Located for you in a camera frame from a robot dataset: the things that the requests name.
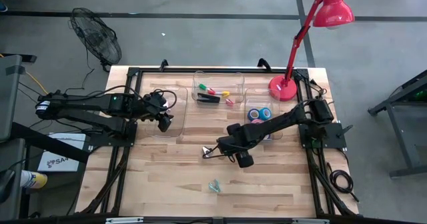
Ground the black aluminium rig frame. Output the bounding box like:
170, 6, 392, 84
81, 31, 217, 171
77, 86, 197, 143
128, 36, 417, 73
66, 59, 361, 224

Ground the yellow white spray can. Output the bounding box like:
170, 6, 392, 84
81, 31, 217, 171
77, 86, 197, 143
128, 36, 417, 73
19, 169, 48, 190

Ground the red desk lamp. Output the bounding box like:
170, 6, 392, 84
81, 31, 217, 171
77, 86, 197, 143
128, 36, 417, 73
268, 0, 355, 102

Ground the white printed box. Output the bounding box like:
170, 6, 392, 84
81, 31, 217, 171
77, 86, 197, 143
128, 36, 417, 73
37, 133, 87, 173

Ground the black coiled cable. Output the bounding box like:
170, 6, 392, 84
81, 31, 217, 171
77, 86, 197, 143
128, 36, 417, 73
328, 163, 360, 203

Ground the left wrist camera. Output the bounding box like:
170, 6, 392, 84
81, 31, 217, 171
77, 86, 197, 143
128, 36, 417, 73
157, 113, 174, 134

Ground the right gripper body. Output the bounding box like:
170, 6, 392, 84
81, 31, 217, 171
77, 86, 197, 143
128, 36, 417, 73
217, 130, 251, 155

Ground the light blue tape roll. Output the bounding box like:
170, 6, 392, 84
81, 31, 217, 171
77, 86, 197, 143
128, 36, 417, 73
259, 107, 273, 121

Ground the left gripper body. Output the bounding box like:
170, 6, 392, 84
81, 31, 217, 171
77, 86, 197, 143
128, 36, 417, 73
143, 93, 169, 120

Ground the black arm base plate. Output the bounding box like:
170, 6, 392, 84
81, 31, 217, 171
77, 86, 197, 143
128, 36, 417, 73
298, 122, 348, 150
88, 119, 138, 148

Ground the black floor fan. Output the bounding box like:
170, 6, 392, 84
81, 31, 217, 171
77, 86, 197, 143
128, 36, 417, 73
69, 7, 123, 72

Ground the teal staple remover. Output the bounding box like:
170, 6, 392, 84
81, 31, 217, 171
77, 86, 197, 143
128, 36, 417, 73
208, 179, 222, 194

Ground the yellow cable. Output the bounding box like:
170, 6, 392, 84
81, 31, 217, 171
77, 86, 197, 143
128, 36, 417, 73
25, 71, 49, 95

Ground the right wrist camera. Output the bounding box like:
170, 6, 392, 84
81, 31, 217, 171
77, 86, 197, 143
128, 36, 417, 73
236, 150, 255, 169

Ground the silver frame bracket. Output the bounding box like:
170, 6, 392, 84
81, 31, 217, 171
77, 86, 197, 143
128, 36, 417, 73
292, 218, 330, 224
105, 217, 144, 224

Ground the grey desk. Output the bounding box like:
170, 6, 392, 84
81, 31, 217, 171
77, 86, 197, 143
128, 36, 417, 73
0, 53, 27, 221

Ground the black staple remover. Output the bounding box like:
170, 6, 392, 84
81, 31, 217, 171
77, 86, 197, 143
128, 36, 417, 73
201, 145, 215, 159

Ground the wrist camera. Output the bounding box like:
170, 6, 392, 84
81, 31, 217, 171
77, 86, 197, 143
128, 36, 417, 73
236, 150, 255, 169
157, 113, 174, 134

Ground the grey metal cart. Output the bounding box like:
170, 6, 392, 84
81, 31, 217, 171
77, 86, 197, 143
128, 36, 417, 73
368, 69, 427, 178

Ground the clear plastic bin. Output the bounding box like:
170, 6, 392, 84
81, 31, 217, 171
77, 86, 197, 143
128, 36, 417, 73
244, 87, 284, 141
143, 86, 188, 139
191, 70, 246, 110

